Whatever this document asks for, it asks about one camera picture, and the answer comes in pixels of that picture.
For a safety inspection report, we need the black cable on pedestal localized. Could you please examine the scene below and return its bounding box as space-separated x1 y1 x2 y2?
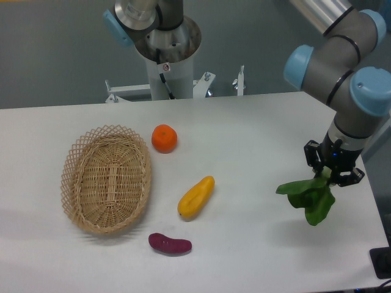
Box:
155 48 177 100

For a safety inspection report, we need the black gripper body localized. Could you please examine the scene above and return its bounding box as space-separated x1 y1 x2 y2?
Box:
320 134 362 180

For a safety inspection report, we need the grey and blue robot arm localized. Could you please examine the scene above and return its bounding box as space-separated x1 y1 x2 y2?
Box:
103 1 390 187

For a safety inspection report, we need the white clamp post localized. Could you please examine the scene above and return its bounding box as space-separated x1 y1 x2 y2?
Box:
232 65 246 96

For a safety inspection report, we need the woven wicker basket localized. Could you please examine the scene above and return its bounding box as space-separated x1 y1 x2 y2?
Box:
60 125 152 235

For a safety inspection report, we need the black device at table edge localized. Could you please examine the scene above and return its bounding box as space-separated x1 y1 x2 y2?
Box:
370 247 390 280

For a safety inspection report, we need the orange tangerine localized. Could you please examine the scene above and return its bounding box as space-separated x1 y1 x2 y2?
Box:
151 125 178 154

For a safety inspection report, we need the white metal bracket frame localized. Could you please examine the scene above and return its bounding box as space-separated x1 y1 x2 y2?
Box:
104 71 216 103

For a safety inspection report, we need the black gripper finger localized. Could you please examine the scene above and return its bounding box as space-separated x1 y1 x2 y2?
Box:
304 140 324 177
331 167 365 187

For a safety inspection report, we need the purple sweet potato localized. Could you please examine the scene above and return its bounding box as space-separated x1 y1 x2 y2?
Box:
148 233 192 255

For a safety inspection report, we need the yellow mango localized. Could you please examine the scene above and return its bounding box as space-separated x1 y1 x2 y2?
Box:
177 176 215 219

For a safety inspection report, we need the green bok choy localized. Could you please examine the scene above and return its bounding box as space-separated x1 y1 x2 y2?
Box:
276 167 335 226

